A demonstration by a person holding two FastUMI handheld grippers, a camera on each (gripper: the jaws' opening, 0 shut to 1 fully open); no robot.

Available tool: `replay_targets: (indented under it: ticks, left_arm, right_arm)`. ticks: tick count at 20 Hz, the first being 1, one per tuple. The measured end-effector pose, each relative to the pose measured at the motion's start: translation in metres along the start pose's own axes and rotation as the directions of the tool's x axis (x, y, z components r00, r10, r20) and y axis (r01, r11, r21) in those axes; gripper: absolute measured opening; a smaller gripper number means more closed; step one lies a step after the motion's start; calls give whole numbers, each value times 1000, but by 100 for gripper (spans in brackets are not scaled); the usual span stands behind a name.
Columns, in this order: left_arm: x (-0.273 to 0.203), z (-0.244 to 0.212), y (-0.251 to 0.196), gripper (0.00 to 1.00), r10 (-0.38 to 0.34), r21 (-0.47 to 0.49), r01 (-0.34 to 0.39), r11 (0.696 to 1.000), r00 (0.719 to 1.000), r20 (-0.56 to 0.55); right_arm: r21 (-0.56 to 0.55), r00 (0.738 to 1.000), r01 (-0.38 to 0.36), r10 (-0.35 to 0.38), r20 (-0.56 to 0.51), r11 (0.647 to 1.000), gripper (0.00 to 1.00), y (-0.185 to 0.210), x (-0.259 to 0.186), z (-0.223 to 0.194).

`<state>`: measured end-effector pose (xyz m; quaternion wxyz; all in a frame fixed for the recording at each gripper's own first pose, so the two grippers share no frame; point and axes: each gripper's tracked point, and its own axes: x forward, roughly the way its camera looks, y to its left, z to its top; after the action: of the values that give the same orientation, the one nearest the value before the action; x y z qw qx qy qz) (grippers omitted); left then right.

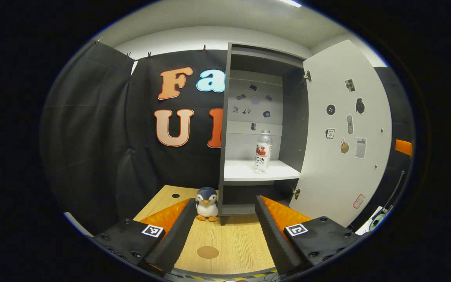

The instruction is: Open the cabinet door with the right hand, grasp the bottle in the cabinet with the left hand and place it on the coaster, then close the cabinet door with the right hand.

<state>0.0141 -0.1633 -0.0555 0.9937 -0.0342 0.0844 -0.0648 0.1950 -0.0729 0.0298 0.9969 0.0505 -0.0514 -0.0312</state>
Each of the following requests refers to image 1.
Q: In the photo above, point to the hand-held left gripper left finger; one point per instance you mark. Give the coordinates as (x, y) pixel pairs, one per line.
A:
(178, 235)

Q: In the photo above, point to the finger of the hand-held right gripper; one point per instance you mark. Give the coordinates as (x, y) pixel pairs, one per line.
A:
(403, 147)

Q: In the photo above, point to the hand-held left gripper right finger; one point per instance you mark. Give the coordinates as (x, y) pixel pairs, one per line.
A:
(272, 239)

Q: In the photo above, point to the white cabinet door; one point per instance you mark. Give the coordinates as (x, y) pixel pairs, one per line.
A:
(327, 184)

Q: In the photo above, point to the clear plastic bottle red label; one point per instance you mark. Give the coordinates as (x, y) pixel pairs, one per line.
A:
(263, 156)

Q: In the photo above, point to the grey cabinet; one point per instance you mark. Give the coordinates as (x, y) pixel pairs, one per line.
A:
(294, 125)

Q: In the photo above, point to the penguin plush toy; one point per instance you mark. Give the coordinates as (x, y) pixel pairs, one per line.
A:
(207, 207)

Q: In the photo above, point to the black backdrop cloth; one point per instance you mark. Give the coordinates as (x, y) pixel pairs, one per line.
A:
(92, 137)

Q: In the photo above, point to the long ceiling light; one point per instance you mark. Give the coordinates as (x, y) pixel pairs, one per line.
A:
(290, 2)

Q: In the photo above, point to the row of black cloth clips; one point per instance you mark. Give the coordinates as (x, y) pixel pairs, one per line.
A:
(204, 48)

